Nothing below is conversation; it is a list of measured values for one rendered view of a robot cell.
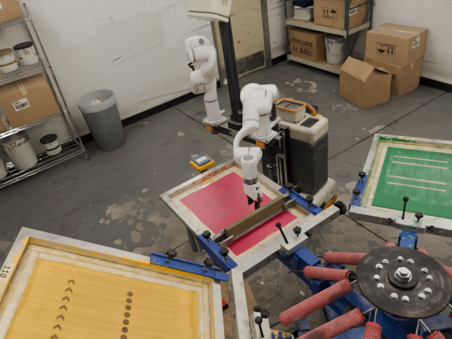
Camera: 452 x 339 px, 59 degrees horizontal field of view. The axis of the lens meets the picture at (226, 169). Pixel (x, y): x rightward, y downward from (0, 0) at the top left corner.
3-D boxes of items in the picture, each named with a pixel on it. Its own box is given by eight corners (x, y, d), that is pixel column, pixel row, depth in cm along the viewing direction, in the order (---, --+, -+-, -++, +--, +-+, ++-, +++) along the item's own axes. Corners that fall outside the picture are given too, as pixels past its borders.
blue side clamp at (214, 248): (199, 244, 212) (196, 235, 208) (206, 239, 214) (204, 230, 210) (231, 278, 190) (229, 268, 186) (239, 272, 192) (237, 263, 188)
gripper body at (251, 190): (263, 179, 194) (264, 196, 201) (249, 170, 202) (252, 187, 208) (251, 185, 191) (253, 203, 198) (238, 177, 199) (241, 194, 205)
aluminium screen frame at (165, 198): (160, 200, 247) (159, 195, 245) (236, 161, 270) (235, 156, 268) (233, 276, 190) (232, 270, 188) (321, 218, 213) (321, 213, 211)
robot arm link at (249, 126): (259, 124, 205) (259, 163, 200) (235, 126, 208) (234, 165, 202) (257, 118, 197) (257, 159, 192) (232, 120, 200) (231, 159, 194)
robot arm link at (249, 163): (243, 144, 199) (261, 143, 197) (245, 161, 205) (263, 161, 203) (239, 161, 187) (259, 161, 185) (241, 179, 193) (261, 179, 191)
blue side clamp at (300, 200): (278, 197, 234) (278, 187, 230) (285, 194, 236) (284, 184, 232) (315, 222, 212) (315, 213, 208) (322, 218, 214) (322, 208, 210)
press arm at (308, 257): (286, 252, 192) (285, 245, 189) (294, 246, 195) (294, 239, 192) (311, 274, 180) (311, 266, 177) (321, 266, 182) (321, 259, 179)
